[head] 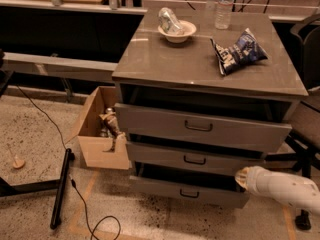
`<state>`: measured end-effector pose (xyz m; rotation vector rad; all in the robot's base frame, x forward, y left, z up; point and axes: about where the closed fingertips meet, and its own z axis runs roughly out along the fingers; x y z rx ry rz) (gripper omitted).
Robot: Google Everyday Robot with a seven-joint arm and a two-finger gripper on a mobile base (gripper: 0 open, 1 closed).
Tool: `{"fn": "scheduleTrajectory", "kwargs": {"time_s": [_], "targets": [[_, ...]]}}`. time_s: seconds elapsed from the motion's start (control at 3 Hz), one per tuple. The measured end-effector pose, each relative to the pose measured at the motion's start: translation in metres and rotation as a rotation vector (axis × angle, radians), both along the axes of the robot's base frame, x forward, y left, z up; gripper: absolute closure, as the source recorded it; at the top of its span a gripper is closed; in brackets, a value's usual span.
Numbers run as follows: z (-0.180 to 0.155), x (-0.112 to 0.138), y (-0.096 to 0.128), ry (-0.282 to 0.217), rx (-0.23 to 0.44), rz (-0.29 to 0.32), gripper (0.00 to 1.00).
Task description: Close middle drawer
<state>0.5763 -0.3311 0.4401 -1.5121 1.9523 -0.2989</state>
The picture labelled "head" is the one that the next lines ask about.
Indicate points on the white padded gripper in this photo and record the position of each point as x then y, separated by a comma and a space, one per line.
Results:
256, 178

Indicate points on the grey drawer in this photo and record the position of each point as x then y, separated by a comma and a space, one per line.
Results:
191, 156
219, 190
202, 129

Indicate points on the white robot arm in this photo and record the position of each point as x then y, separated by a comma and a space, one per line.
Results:
287, 189

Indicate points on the grey bottom drawer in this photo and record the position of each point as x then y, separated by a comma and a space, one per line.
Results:
219, 190

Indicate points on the grey drawer cabinet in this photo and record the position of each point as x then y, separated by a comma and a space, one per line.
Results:
186, 77

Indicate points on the grey top drawer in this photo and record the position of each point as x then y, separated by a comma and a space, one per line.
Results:
202, 129

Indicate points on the black office chair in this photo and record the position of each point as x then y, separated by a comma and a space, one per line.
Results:
303, 44

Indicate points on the blue chip bag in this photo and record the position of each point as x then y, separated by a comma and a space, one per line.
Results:
245, 51

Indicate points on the crumpled items in box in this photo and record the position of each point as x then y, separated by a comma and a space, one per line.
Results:
110, 128

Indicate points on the open cardboard box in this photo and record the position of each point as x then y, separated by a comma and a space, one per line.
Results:
99, 152

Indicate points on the white ceramic bowl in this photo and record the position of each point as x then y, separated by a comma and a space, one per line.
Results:
189, 30

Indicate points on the crumpled clear plastic bag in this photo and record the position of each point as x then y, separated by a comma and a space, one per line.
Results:
169, 22

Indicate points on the clear plastic water bottle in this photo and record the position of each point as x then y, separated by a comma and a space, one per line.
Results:
223, 13

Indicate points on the black metal table leg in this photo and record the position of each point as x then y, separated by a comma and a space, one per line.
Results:
58, 185

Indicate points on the grey metal rail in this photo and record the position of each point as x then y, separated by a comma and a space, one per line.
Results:
60, 67

